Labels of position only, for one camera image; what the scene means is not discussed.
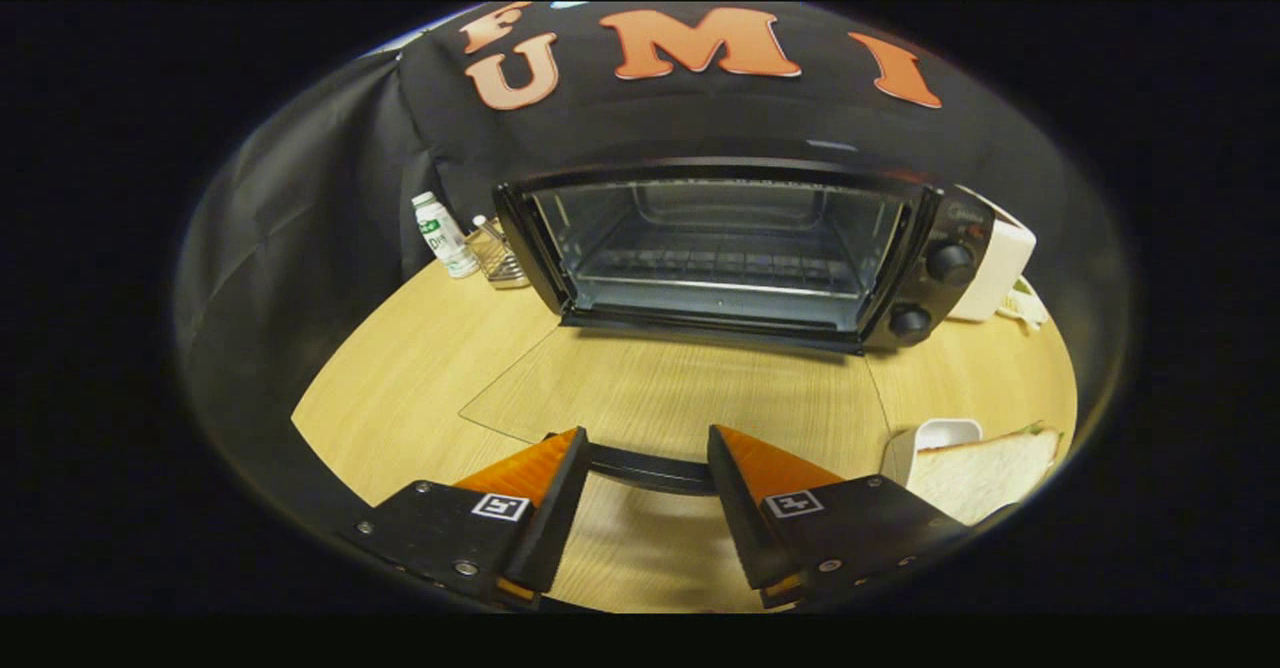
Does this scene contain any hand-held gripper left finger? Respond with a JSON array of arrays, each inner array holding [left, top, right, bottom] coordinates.
[[345, 426, 591, 610]]

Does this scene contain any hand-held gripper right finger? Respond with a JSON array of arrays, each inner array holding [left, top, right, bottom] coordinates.
[[706, 424, 971, 610]]

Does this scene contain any lettuce sandwich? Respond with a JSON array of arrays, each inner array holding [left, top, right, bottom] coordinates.
[[905, 424, 1064, 527]]

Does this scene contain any black toaster oven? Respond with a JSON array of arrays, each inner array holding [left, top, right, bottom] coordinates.
[[458, 156, 997, 497]]

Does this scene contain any white pop-up toaster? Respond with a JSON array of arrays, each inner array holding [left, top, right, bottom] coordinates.
[[945, 185, 1038, 324]]

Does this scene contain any white rectangular plate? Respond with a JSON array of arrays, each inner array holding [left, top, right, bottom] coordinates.
[[880, 418, 985, 489]]

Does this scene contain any small white green-label bottle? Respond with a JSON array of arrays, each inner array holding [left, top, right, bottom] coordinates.
[[411, 191, 481, 279]]

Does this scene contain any white condiment dish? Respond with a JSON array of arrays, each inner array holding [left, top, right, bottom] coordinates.
[[1000, 276, 1051, 335]]

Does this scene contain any black backdrop cloth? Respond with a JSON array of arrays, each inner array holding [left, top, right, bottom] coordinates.
[[175, 1, 1131, 469]]

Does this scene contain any metal wire rack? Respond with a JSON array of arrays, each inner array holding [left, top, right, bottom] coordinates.
[[465, 214, 532, 291]]

